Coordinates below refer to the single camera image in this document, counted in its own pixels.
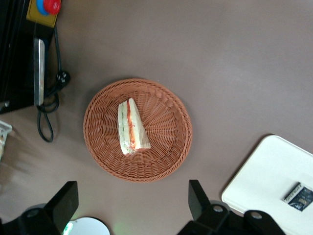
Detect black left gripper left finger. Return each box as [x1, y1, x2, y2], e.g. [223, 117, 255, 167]
[0, 181, 80, 235]

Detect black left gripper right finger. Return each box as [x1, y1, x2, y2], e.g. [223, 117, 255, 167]
[176, 179, 231, 235]

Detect triangle sandwich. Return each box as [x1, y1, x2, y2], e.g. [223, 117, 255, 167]
[117, 97, 152, 156]

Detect brown round wicker basket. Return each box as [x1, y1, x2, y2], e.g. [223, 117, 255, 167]
[83, 78, 194, 183]

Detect cream plastic serving tray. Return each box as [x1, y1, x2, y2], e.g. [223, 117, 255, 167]
[221, 134, 313, 222]

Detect small black snack box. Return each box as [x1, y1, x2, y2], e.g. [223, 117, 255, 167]
[283, 181, 313, 212]

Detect silver metal bar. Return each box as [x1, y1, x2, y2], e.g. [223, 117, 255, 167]
[33, 37, 46, 106]

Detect black equipment stand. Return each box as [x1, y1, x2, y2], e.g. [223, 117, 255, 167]
[0, 0, 57, 115]

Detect yellow emergency stop box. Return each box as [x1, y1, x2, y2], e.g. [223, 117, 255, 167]
[26, 0, 62, 28]

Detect red emergency stop button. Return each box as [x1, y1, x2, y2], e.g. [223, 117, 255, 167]
[36, 0, 62, 16]

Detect white wire basket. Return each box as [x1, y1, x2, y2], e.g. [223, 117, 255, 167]
[0, 119, 13, 163]

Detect black power cable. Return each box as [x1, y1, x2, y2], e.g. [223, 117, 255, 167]
[36, 24, 72, 143]

